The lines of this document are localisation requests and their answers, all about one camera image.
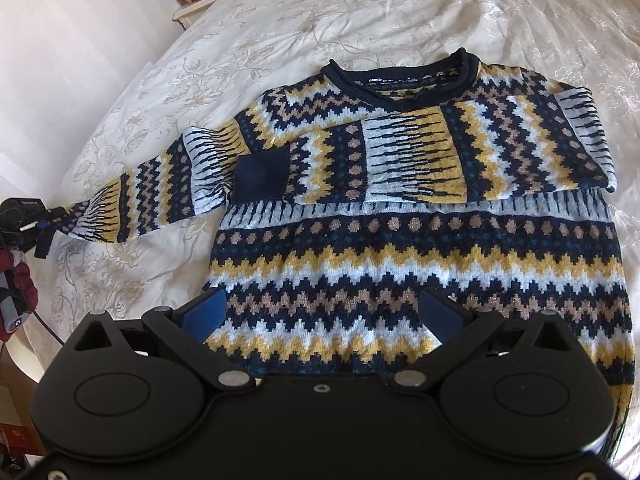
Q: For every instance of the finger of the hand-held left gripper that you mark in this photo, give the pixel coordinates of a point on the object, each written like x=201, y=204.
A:
x=45, y=234

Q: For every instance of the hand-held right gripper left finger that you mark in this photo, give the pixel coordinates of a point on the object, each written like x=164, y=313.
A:
x=205, y=312

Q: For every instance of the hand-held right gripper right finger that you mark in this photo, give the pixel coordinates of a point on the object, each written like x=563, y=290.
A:
x=441, y=312

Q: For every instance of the patterned knit sweater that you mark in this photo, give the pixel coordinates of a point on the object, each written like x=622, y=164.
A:
x=380, y=260

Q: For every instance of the maroon cloth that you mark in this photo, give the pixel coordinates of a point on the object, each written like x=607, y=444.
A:
x=17, y=280

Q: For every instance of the red box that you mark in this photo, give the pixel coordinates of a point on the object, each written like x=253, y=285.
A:
x=12, y=440

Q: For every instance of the bed with white embroidered bedspread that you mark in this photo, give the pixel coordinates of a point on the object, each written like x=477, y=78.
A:
x=350, y=10

